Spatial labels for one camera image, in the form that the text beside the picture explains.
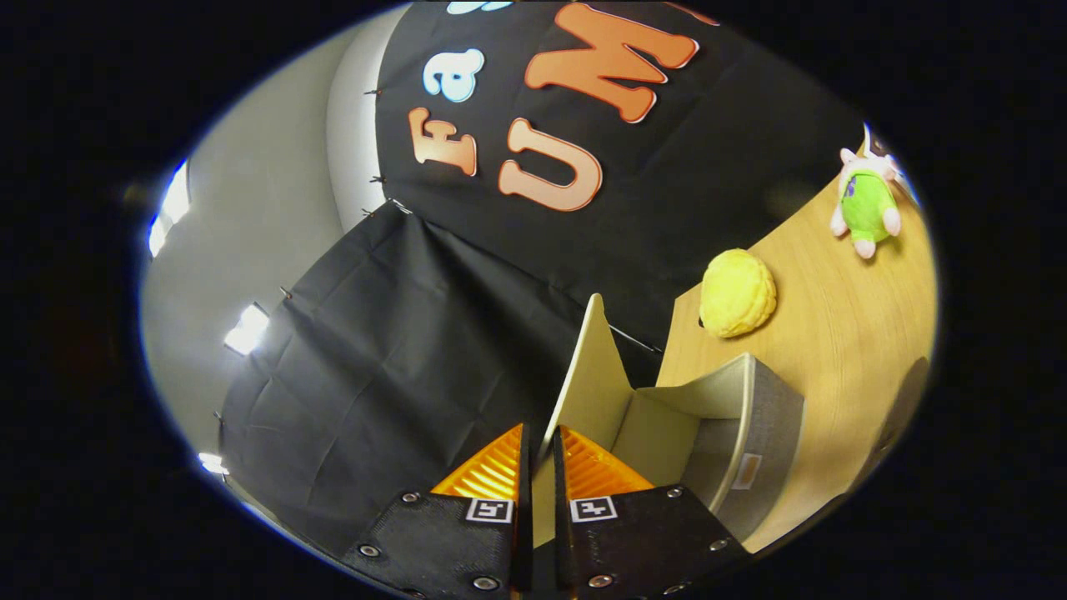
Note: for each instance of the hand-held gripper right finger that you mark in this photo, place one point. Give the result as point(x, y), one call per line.
point(563, 550)

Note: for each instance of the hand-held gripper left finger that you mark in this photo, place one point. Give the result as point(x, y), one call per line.
point(525, 550)

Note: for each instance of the beige fabric storage box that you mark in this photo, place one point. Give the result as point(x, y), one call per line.
point(750, 417)

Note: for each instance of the brown fuzzy shoe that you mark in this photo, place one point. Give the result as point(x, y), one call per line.
point(907, 408)

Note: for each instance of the black backdrop cloth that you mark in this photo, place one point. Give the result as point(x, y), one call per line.
point(417, 333)

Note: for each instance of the yellow bread-shaped plush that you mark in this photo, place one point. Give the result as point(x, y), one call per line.
point(738, 292)

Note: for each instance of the small ceiling light strip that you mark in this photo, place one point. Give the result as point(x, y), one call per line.
point(213, 464)
point(246, 330)

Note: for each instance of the green and pink plush toy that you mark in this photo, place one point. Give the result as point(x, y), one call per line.
point(867, 208)

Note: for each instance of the large ceiling light panel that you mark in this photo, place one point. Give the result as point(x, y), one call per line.
point(172, 208)

